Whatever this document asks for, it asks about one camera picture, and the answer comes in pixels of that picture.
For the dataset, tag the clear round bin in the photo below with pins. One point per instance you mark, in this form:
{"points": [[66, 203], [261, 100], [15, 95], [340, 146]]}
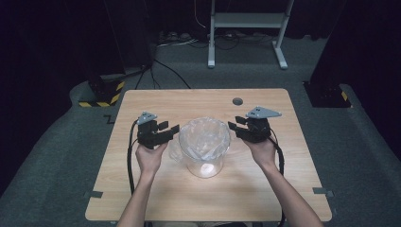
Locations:
{"points": [[205, 151]]}

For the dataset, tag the white metal stand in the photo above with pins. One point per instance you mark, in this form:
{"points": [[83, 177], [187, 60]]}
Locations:
{"points": [[249, 20]]}

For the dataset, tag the person's left hand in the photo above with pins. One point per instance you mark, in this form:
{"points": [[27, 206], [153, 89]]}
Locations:
{"points": [[150, 160]]}

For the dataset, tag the clear plastic bag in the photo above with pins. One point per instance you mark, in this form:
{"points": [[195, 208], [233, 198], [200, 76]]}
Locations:
{"points": [[205, 137]]}

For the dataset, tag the grey tape piece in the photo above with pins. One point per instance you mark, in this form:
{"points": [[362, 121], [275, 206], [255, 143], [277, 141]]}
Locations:
{"points": [[94, 194], [321, 191]]}

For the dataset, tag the black yellow striped base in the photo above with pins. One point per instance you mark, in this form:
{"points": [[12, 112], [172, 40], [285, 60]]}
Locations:
{"points": [[108, 94]]}

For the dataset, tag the black base with yellow mark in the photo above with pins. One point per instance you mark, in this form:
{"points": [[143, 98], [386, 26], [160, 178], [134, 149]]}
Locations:
{"points": [[326, 96]]}

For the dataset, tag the person's right hand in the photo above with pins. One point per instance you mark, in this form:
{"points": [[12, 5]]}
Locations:
{"points": [[263, 154]]}

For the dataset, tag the power strip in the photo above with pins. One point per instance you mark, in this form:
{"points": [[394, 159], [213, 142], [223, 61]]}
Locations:
{"points": [[173, 35]]}

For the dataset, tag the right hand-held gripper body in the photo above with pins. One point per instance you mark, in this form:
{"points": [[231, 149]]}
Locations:
{"points": [[257, 129]]}

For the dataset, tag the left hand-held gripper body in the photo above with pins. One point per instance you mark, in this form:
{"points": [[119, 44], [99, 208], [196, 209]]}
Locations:
{"points": [[148, 135]]}

